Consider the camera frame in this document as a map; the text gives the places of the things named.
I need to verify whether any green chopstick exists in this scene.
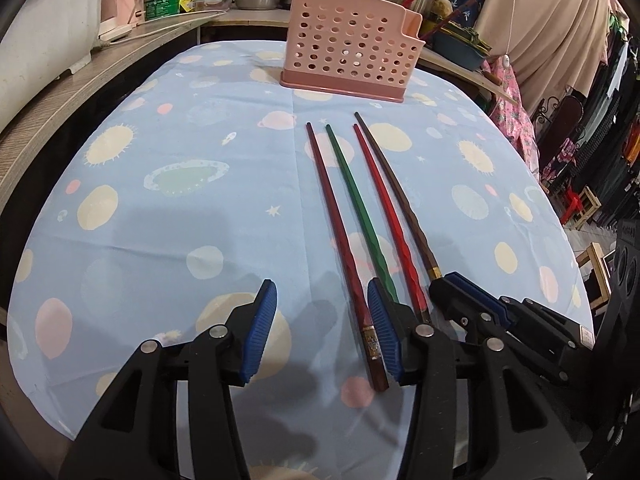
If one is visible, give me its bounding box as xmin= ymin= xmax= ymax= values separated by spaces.
xmin=326 ymin=125 xmax=398 ymax=300

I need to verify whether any blue planet-print tablecloth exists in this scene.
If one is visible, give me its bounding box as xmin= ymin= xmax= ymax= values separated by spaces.
xmin=8 ymin=41 xmax=591 ymax=479

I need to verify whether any brown chopstick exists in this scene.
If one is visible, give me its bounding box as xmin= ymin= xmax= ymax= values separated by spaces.
xmin=354 ymin=112 xmax=442 ymax=281

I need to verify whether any pink perforated utensil holder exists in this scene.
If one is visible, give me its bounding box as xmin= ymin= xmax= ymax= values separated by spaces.
xmin=280 ymin=0 xmax=424 ymax=103

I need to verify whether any clear plastic food container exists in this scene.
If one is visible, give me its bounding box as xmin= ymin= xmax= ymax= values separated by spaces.
xmin=192 ymin=0 xmax=235 ymax=12

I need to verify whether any pink floral garment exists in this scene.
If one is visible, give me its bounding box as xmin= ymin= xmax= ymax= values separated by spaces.
xmin=482 ymin=55 xmax=539 ymax=179

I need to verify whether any blue bowl with vegetables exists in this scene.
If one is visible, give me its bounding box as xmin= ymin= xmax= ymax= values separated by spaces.
xmin=432 ymin=23 xmax=491 ymax=70

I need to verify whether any maroon chopstick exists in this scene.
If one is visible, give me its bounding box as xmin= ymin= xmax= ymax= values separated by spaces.
xmin=421 ymin=0 xmax=477 ymax=41

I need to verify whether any white dish rack bin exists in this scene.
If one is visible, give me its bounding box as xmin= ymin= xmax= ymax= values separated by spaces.
xmin=1 ymin=0 xmax=101 ymax=127

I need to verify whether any beige curtain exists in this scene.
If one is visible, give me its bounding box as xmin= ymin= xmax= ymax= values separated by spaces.
xmin=475 ymin=0 xmax=629 ymax=114

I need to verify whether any white power cable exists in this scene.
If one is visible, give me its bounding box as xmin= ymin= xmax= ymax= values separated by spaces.
xmin=92 ymin=8 xmax=227 ymax=51

